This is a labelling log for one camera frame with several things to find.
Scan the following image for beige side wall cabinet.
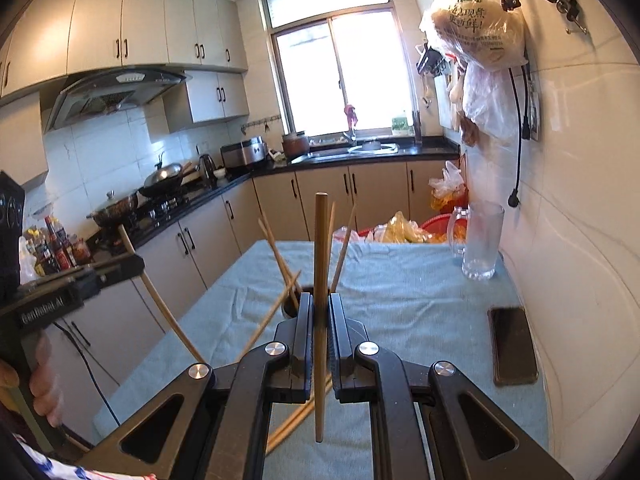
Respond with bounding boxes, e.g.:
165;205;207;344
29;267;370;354
0;92;49;191

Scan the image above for steel range hood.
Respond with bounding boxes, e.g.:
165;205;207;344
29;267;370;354
42;69;193;133

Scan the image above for grey chopstick cup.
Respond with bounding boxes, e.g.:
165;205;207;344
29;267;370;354
282;285;316;320

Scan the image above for brown clay pot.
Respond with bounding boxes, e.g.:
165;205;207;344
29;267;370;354
281;131;309;157

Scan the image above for small beige wall cabinet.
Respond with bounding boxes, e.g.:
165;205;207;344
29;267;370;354
165;71;250;128

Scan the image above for gas stove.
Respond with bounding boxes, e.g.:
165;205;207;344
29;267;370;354
92;195;191;251

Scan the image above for hanging bag with cream contents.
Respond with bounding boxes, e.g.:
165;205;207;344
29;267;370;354
447;72;481;148

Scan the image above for clear glass mug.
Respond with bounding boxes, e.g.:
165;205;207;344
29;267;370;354
448;201;506;281

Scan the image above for person's left hand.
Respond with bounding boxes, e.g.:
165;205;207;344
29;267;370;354
27;332;66;428

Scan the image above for steel kitchen sink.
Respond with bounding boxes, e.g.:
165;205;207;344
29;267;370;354
292;141;401;163

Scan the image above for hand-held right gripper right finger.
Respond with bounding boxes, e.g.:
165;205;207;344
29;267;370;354
329;294;573;480

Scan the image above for wooden chopstick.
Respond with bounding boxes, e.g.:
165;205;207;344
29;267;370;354
257;215;302;311
329;203;358;295
314;192;335;444
117;225;207;365
239;270;303;361
266;385;333;456
266;376;333;448

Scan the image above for silver rice cooker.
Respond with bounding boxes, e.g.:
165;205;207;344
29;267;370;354
220;136;269;170

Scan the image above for tall beige wall cabinets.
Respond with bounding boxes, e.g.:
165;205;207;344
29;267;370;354
0;0;249;101

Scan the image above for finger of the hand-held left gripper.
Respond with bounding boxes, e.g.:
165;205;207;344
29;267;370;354
75;255;146;306

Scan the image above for wok with lid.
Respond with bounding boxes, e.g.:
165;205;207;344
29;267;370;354
137;152;196;198

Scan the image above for white bag in bin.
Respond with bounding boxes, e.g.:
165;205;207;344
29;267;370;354
429;160;468;196

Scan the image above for black smartphone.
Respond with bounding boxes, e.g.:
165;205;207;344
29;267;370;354
487;305;540;387

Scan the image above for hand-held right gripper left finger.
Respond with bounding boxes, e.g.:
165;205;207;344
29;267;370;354
75;294;315;480

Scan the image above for light blue tablecloth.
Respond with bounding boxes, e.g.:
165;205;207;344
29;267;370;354
92;239;551;480

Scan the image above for printed white clothing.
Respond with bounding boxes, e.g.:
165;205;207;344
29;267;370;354
0;425;156;480

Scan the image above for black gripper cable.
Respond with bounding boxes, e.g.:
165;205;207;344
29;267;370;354
52;320;121;428

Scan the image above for steel pot with lid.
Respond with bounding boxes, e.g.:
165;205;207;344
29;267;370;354
86;190;141;228

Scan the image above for large red mesh basket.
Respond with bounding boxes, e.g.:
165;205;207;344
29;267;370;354
420;213;468;244

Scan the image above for black cable with plug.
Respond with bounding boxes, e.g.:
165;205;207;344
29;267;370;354
507;65;525;209

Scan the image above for white cutting board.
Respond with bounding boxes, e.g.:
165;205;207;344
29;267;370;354
434;75;458;128

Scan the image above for kitchen window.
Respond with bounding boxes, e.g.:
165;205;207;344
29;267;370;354
257;0;423;138

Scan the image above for yellow plastic bag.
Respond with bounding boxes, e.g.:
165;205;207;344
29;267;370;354
372;210;431;243

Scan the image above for printed hanging plastic bag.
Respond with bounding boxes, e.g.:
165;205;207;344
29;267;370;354
420;0;528;71

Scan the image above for cluster of condiment bottles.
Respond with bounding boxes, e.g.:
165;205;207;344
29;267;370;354
20;215;93;281

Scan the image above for clear hanging plastic bag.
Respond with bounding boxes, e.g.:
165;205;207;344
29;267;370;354
462;60;526;143

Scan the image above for bundle of wooden chopsticks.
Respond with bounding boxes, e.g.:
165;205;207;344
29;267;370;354
47;157;461;401

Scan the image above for black kitchen countertop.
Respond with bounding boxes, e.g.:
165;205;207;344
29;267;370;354
90;142;461;261

